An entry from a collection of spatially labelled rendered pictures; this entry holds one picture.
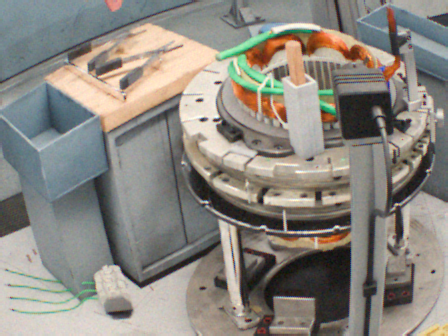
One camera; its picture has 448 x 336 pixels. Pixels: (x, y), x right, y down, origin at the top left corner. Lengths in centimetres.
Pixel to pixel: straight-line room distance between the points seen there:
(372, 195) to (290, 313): 61
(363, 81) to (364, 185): 8
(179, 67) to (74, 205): 23
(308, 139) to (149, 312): 43
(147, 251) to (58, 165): 23
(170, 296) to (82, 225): 16
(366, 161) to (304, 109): 42
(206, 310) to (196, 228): 16
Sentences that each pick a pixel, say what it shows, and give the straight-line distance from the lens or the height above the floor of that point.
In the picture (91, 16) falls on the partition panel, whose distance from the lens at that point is 380.
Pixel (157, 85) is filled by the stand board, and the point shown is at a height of 107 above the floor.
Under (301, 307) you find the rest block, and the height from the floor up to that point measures 86.
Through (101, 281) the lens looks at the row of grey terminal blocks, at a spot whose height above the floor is 82.
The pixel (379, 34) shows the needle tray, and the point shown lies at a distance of 165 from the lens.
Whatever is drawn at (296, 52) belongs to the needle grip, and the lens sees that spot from 124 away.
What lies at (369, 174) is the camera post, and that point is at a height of 132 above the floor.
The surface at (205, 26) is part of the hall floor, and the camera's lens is 407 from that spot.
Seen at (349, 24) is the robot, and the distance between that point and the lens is 186.
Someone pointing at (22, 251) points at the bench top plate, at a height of 78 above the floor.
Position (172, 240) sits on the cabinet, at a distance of 165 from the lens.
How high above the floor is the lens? 181
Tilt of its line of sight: 33 degrees down
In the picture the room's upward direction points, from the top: 8 degrees counter-clockwise
